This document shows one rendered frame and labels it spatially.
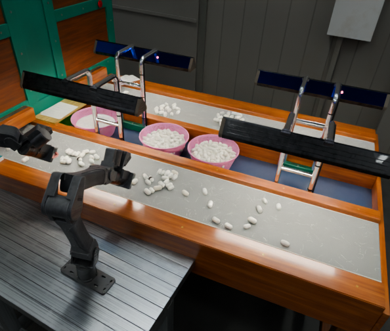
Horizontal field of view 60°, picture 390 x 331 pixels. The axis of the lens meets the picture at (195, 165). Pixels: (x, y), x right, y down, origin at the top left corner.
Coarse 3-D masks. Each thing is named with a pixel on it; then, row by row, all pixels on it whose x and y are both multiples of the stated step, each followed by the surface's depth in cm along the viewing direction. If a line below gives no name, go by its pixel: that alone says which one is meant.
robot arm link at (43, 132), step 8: (32, 128) 127; (40, 128) 127; (24, 136) 127; (32, 136) 126; (40, 136) 126; (48, 136) 129; (8, 144) 123; (16, 144) 124; (32, 144) 127; (40, 144) 128
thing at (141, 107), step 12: (24, 72) 154; (24, 84) 154; (36, 84) 153; (48, 84) 151; (60, 84) 149; (72, 84) 147; (84, 84) 146; (60, 96) 149; (72, 96) 147; (84, 96) 145; (96, 96) 144; (108, 96) 142; (120, 96) 140; (132, 96) 139; (108, 108) 143; (120, 108) 140; (132, 108) 139; (144, 108) 143
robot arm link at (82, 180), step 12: (96, 168) 111; (108, 168) 114; (60, 180) 97; (72, 180) 94; (84, 180) 96; (96, 180) 108; (108, 180) 116; (48, 192) 93; (72, 192) 92; (72, 204) 91; (72, 216) 92
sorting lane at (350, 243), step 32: (32, 160) 162; (96, 160) 164; (128, 192) 146; (160, 192) 147; (192, 192) 148; (224, 192) 149; (256, 192) 150; (224, 224) 134; (256, 224) 135; (288, 224) 136; (320, 224) 136; (352, 224) 137; (320, 256) 123; (352, 256) 124
